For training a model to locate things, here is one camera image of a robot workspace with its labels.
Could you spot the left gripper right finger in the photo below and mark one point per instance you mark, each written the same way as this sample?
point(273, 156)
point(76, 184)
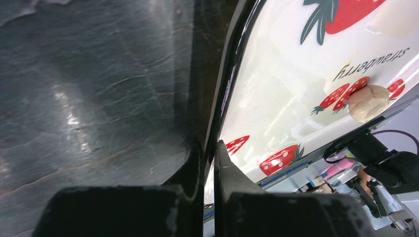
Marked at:
point(233, 193)

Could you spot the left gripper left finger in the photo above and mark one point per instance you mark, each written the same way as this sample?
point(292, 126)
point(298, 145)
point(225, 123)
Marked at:
point(189, 181)

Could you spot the strawberry pattern tray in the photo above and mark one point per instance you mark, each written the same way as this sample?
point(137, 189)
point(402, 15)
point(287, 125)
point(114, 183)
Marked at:
point(290, 66)

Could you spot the white dough piece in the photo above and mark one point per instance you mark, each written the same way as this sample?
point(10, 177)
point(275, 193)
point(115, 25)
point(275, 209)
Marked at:
point(368, 102)

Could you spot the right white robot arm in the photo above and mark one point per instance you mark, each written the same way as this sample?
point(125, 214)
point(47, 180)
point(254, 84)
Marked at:
point(398, 171)

